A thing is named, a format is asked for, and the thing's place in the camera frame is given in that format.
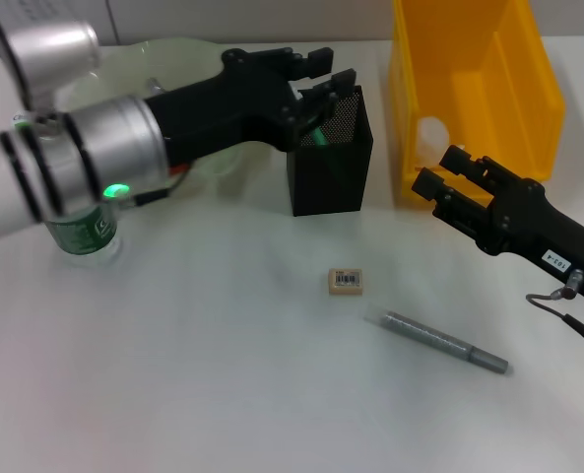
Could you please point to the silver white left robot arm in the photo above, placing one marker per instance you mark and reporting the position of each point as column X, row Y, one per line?
column 75, row 162

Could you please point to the clear green-label water bottle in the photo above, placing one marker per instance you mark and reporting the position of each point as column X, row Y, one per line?
column 84, row 236

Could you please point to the beige eraser with barcode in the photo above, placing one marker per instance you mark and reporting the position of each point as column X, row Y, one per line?
column 345, row 282

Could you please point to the green glass fruit plate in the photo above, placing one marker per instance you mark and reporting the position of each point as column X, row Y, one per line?
column 183, row 54

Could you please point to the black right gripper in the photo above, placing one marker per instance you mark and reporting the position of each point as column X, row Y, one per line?
column 542, row 231

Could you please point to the white paper ball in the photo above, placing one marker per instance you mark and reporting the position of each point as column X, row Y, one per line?
column 432, row 135

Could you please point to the green pen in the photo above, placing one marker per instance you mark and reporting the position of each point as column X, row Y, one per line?
column 317, row 137

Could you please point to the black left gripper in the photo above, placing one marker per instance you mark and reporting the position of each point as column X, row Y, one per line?
column 222, row 108

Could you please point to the grey marker pen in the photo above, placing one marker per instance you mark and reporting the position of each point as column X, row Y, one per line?
column 434, row 340

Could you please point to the black mesh pen holder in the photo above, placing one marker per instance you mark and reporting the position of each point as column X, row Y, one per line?
column 331, row 182

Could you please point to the yellow plastic bin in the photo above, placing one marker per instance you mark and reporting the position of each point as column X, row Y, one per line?
column 518, row 98

